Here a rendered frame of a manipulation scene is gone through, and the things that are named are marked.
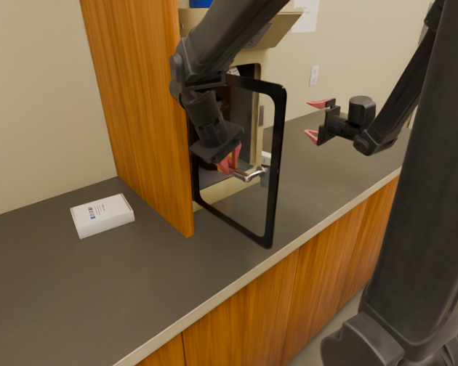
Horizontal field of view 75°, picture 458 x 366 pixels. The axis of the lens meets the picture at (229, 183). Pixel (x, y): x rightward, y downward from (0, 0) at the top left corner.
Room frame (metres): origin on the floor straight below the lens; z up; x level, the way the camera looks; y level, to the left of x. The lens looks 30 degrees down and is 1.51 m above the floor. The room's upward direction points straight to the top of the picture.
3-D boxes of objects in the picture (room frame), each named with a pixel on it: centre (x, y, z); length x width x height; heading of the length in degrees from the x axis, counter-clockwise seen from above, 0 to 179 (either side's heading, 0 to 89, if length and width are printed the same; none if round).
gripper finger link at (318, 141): (0.92, -0.29, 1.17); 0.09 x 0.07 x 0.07; 40
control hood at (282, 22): (0.84, -0.04, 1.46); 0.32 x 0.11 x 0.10; 131
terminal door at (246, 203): (0.66, 0.00, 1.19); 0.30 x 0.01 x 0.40; 43
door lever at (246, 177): (0.58, -0.03, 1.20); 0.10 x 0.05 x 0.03; 43
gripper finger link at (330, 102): (0.92, -0.28, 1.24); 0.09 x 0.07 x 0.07; 40
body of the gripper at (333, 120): (0.86, -0.33, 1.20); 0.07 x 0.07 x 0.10; 40
